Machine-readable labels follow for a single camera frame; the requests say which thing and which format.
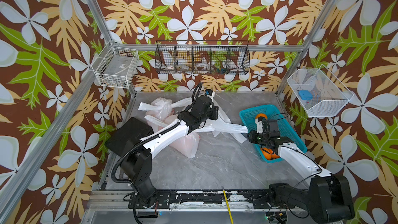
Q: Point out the printed white plastic bag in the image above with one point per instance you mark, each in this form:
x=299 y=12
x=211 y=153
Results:
x=161 y=112

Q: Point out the yellow stick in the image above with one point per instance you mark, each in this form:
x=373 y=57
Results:
x=227 y=205

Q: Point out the white wire basket right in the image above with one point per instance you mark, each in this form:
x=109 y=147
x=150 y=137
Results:
x=330 y=95

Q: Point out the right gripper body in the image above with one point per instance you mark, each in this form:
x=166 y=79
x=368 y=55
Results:
x=258 y=138

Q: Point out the orange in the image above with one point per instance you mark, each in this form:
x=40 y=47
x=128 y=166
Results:
x=275 y=156
x=267 y=153
x=260 y=117

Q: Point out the black box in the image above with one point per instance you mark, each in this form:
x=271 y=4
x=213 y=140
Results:
x=126 y=137

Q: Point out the teal plastic basket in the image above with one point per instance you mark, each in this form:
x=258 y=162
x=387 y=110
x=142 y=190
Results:
x=248 y=118

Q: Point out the white wire basket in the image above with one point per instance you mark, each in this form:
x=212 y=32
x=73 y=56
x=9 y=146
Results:
x=330 y=95
x=115 y=66

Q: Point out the blue object in basket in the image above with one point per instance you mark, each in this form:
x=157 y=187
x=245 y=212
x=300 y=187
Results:
x=305 y=95

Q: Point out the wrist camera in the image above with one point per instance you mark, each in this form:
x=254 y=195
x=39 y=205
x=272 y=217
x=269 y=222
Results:
x=259 y=125
x=210 y=94

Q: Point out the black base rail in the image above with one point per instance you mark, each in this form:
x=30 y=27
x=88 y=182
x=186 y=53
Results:
x=169 y=199

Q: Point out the black wire basket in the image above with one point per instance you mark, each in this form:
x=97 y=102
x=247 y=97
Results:
x=223 y=57

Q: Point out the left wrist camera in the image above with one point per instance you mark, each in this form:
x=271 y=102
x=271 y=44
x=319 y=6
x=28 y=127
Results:
x=210 y=94

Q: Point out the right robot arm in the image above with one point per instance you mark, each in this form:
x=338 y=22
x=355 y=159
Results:
x=327 y=198

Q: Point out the white wire basket left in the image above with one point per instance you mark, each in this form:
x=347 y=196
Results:
x=115 y=66

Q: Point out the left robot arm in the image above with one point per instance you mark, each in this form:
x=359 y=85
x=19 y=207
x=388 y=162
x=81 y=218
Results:
x=135 y=164

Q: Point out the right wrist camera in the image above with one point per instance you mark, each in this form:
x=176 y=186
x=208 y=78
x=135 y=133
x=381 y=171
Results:
x=259 y=125

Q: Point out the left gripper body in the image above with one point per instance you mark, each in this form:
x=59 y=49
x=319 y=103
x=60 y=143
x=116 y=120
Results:
x=210 y=114

